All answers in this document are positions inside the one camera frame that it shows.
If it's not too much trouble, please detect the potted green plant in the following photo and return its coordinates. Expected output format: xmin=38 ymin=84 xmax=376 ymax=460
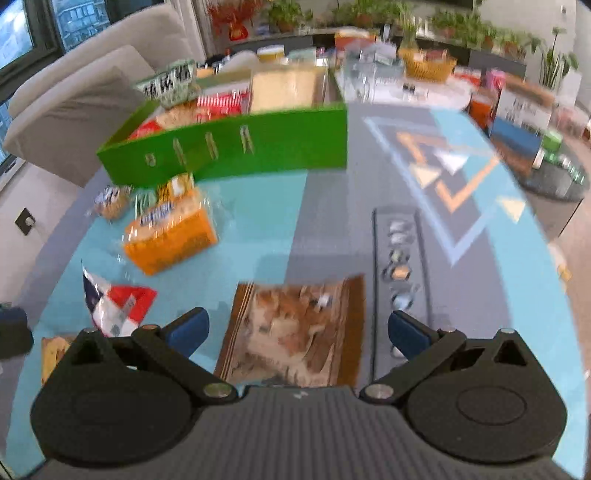
xmin=473 ymin=21 xmax=506 ymax=51
xmin=332 ymin=0 xmax=402 ymax=28
xmin=431 ymin=10 xmax=472 ymax=40
xmin=268 ymin=0 xmax=315 ymax=33

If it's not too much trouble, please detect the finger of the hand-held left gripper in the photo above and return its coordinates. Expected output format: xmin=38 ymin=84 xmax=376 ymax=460
xmin=0 ymin=305 xmax=34 ymax=361

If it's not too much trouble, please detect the white sofa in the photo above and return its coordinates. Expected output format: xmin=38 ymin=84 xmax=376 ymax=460
xmin=2 ymin=2 xmax=195 ymax=188

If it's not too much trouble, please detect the small yellow snack packet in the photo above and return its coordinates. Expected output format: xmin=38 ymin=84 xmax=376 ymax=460
xmin=157 ymin=173 xmax=197 ymax=201

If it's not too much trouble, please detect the pink bag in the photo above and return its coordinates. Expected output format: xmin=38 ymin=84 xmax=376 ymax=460
xmin=482 ymin=69 xmax=506 ymax=93

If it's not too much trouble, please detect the green cardboard box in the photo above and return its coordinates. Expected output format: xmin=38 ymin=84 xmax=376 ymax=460
xmin=96 ymin=65 xmax=349 ymax=188

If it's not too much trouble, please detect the orange box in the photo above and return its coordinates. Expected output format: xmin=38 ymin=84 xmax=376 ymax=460
xmin=333 ymin=28 xmax=377 ymax=51

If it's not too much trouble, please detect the pale green snack bag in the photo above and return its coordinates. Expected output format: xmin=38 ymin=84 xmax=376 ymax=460
xmin=136 ymin=60 xmax=197 ymax=108

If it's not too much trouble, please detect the yellow woven basket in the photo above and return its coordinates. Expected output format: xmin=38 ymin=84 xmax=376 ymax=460
xmin=398 ymin=47 xmax=458 ymax=84

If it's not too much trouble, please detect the round dark table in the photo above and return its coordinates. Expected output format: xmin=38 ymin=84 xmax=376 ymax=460
xmin=522 ymin=138 xmax=591 ymax=201

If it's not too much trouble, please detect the red ornament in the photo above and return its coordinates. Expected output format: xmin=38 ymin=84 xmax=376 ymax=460
xmin=208 ymin=0 xmax=264 ymax=42

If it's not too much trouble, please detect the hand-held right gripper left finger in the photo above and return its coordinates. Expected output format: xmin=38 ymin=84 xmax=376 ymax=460
xmin=60 ymin=308 xmax=236 ymax=400

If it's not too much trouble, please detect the white printed cardboard box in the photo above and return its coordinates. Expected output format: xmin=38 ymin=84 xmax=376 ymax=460
xmin=496 ymin=85 xmax=555 ymax=134

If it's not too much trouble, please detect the wall socket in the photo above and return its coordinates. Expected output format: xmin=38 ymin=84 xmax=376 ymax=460
xmin=14 ymin=208 xmax=38 ymax=236

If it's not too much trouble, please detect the blue and brown box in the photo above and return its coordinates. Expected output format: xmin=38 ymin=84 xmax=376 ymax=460
xmin=489 ymin=117 xmax=546 ymax=178

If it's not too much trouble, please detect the white sofa cushion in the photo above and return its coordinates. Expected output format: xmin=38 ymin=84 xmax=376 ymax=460
xmin=4 ymin=44 xmax=148 ymax=188

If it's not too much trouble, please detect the grey tray of round sweets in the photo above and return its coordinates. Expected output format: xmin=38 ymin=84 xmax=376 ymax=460
xmin=372 ymin=208 xmax=437 ymax=361

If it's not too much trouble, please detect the window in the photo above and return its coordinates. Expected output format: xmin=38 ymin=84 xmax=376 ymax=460
xmin=0 ymin=0 xmax=112 ymax=70

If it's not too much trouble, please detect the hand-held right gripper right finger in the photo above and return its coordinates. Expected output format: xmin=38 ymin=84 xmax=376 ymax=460
xmin=360 ymin=311 xmax=539 ymax=401

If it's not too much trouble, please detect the red white blue snack packet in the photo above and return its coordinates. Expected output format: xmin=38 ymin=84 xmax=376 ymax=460
xmin=82 ymin=268 xmax=158 ymax=337

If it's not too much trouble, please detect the orange-yellow snack packet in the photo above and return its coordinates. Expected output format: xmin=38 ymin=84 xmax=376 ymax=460
xmin=41 ymin=336 xmax=77 ymax=386

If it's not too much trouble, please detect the small brown snack packet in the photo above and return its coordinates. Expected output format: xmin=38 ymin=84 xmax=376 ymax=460
xmin=88 ymin=185 xmax=132 ymax=221

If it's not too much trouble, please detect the orange bread bag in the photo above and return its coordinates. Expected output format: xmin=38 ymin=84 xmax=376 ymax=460
xmin=122 ymin=191 xmax=219 ymax=277

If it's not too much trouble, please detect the grassy plant in glass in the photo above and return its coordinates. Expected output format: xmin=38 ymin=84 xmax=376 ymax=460
xmin=397 ymin=7 xmax=423 ymax=51

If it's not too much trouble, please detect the beige snack packet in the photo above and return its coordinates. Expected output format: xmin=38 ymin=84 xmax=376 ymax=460
xmin=154 ymin=104 xmax=199 ymax=130

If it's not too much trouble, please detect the tall leafy plant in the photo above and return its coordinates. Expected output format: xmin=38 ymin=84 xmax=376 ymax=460
xmin=538 ymin=28 xmax=580 ymax=90

